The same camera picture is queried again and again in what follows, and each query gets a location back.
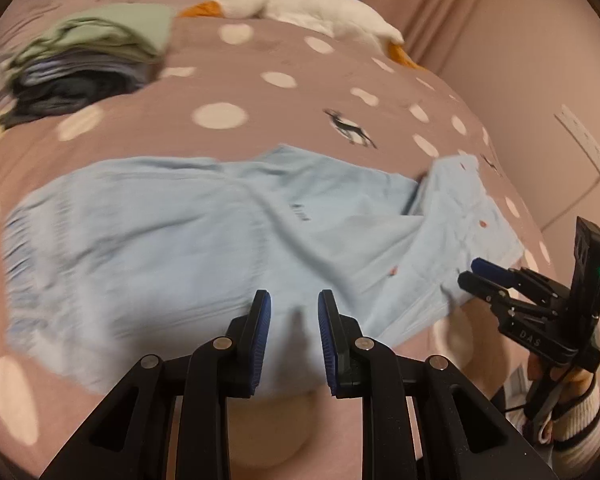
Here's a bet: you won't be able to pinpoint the folded blue jeans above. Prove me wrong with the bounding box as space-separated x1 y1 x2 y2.
17 55 155 86

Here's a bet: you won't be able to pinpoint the white wall socket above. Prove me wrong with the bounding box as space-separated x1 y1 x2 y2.
554 105 600 183

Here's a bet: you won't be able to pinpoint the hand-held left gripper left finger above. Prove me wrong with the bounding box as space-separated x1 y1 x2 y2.
39 289 273 480

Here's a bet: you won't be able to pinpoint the pink curtain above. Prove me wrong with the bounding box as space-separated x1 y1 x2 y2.
360 0 480 61

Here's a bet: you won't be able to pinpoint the white goose plush toy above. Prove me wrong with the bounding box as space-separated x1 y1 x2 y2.
175 0 425 70

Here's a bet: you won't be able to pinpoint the folded dark jeans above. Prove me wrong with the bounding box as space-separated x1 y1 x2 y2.
2 70 146 128

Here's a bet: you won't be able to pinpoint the person's right hand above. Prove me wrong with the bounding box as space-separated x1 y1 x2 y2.
527 355 594 444

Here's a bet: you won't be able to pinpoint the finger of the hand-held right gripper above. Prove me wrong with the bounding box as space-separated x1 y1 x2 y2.
458 272 550 319
471 258 560 302

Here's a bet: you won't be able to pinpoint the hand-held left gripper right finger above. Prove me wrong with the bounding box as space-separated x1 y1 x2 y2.
317 289 560 480

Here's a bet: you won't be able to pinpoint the thin white cable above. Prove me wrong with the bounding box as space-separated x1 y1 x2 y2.
540 172 600 231

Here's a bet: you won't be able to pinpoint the pink duvet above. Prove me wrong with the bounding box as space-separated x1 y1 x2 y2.
0 0 215 51

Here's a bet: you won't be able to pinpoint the person's right forearm striped sleeve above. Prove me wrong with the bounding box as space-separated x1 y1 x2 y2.
550 377 600 480

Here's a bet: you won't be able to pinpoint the pink polka dot blanket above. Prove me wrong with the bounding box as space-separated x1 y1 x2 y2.
0 0 555 480

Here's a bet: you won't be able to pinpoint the folded green pants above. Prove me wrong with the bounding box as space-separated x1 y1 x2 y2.
10 4 175 68

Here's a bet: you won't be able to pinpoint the light blue denim pants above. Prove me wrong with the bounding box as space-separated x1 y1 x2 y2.
2 144 525 401

